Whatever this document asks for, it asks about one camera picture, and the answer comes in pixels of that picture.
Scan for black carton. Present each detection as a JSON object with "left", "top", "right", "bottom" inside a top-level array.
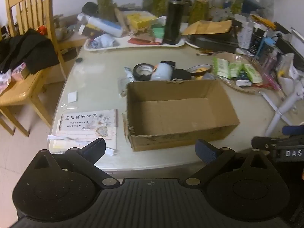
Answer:
[{"left": 248, "top": 27, "right": 268, "bottom": 55}]

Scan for white round jar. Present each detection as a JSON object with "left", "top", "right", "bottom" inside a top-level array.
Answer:
[{"left": 150, "top": 62, "right": 173, "bottom": 81}]

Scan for black cloth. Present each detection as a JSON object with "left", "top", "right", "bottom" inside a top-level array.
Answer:
[{"left": 0, "top": 28, "right": 60, "bottom": 75}]

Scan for clear plastic bottle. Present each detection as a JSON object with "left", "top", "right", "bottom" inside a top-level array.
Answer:
[{"left": 259, "top": 0, "right": 275, "bottom": 21}]

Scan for green wet wipe packets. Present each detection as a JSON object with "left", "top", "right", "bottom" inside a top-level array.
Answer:
[{"left": 212, "top": 52, "right": 283, "bottom": 94}]

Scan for wooden side stand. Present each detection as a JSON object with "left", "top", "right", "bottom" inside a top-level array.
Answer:
[{"left": 55, "top": 32, "right": 88, "bottom": 53}]

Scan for clear plastic packet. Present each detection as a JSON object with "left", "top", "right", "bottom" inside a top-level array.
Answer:
[{"left": 118, "top": 77, "right": 130, "bottom": 98}]

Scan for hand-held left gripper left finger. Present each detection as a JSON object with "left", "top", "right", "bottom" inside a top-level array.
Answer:
[{"left": 31, "top": 138, "right": 120, "bottom": 188}]

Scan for orange toy figure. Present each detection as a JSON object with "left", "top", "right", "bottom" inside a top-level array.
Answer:
[{"left": 186, "top": 65, "right": 212, "bottom": 80}]

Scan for pink plastic packet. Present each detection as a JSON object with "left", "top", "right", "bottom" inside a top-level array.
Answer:
[{"left": 0, "top": 63, "right": 26, "bottom": 93}]

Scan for white tripod stand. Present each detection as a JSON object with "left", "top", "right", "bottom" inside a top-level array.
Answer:
[{"left": 261, "top": 85, "right": 301, "bottom": 137}]

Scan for dark blue packet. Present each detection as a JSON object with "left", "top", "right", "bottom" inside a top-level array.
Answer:
[{"left": 236, "top": 72, "right": 250, "bottom": 82}]

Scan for yellow box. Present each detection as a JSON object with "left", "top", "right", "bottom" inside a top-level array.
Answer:
[{"left": 126, "top": 13, "right": 158, "bottom": 29}]

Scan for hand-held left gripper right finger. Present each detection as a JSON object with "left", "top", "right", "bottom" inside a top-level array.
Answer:
[{"left": 180, "top": 139, "right": 273, "bottom": 186}]

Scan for black round hat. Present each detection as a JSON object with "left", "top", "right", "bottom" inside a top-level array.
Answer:
[{"left": 81, "top": 2, "right": 99, "bottom": 17}]

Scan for white plastic bag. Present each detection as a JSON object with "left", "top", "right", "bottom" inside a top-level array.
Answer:
[{"left": 277, "top": 53, "right": 300, "bottom": 95}]

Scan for black tape roll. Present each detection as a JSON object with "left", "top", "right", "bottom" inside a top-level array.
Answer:
[{"left": 133, "top": 63, "right": 154, "bottom": 81}]

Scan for cardboard box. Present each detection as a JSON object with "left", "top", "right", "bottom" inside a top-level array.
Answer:
[{"left": 122, "top": 79, "right": 240, "bottom": 152}]

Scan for rope wrapped vase with bamboo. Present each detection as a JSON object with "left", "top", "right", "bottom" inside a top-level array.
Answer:
[{"left": 189, "top": 0, "right": 212, "bottom": 25}]

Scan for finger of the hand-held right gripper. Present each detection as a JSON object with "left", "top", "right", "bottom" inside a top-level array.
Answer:
[
  {"left": 282, "top": 125, "right": 304, "bottom": 137},
  {"left": 251, "top": 136, "right": 282, "bottom": 151}
]

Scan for pink cosmetic tubes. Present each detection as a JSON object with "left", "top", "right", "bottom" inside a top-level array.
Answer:
[{"left": 261, "top": 50, "right": 278, "bottom": 70}]

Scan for red packet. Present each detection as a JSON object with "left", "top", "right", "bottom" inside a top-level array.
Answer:
[{"left": 127, "top": 37, "right": 162, "bottom": 45}]

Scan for silver patterned sachet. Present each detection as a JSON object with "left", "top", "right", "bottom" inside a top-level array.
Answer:
[{"left": 123, "top": 67, "right": 135, "bottom": 83}]

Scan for green white tissue pack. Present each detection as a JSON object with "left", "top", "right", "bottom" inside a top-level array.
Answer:
[
  {"left": 243, "top": 65, "right": 263, "bottom": 83},
  {"left": 212, "top": 58, "right": 231, "bottom": 79},
  {"left": 229, "top": 63, "right": 243, "bottom": 78}
]

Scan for light blue carton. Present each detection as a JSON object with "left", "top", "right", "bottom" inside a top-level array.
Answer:
[{"left": 256, "top": 37, "right": 273, "bottom": 57}]

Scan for black thermos bottle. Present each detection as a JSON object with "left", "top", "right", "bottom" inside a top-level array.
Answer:
[{"left": 164, "top": 0, "right": 187, "bottom": 45}]

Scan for black gold tube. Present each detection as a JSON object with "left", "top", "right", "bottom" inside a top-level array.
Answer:
[{"left": 78, "top": 24, "right": 104, "bottom": 38}]

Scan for white tray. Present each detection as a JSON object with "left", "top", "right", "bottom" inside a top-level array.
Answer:
[{"left": 84, "top": 15, "right": 186, "bottom": 51}]

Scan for floral printed card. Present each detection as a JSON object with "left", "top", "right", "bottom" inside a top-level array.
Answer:
[{"left": 47, "top": 109, "right": 118, "bottom": 156}]

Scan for glass vase with dried flowers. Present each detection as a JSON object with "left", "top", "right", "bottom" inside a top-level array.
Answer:
[{"left": 93, "top": 0, "right": 117, "bottom": 22}]

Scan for wooden chair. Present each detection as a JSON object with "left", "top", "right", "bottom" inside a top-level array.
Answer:
[{"left": 0, "top": 0, "right": 67, "bottom": 137}]

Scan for white carton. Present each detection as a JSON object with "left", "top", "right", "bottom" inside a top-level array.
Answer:
[{"left": 237, "top": 20, "right": 254, "bottom": 49}]

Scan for crumpled brown paper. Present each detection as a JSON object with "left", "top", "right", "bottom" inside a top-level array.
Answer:
[{"left": 129, "top": 26, "right": 157, "bottom": 41}]

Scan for white blue sock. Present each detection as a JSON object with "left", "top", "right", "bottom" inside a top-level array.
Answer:
[{"left": 90, "top": 34, "right": 120, "bottom": 48}]

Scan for brown paper bag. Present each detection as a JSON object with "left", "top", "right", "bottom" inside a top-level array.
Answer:
[{"left": 114, "top": 7, "right": 130, "bottom": 32}]

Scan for brown paper envelope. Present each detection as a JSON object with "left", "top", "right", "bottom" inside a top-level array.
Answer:
[{"left": 182, "top": 20, "right": 233, "bottom": 36}]

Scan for yellow package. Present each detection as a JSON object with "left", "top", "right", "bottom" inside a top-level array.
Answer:
[{"left": 250, "top": 14, "right": 277, "bottom": 30}]

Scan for white blue lotion bottle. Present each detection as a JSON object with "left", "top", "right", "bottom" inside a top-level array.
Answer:
[{"left": 77, "top": 13, "right": 124, "bottom": 37}]

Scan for green sponge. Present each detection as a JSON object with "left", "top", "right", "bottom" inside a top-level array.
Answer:
[{"left": 152, "top": 26, "right": 165, "bottom": 40}]

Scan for small black box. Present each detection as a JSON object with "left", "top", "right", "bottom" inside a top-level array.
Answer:
[{"left": 161, "top": 60, "right": 177, "bottom": 70}]

